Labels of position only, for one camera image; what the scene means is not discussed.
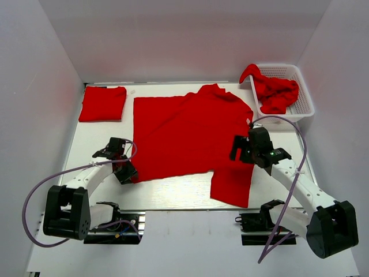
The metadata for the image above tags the white plastic basket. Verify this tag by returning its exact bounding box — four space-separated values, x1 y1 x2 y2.
239 63 315 126

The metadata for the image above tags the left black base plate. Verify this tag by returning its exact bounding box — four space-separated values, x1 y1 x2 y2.
84 211 145 245

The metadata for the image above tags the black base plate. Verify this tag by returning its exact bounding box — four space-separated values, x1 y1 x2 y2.
235 212 297 246
84 211 145 245

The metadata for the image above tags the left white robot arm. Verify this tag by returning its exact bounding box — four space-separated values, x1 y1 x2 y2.
43 137 137 240

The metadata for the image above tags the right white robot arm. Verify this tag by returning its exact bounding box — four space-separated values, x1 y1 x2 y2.
229 127 359 259

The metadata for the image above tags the crumpled red t shirt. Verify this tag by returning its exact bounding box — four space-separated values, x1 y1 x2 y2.
239 63 299 114

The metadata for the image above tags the folded red t shirt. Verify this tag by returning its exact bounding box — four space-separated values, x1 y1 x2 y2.
78 87 127 122

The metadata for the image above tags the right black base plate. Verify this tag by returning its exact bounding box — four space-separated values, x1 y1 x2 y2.
235 212 297 246

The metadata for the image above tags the red t shirt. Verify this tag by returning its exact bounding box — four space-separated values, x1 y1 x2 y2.
239 63 299 114
132 84 254 208
78 87 127 122

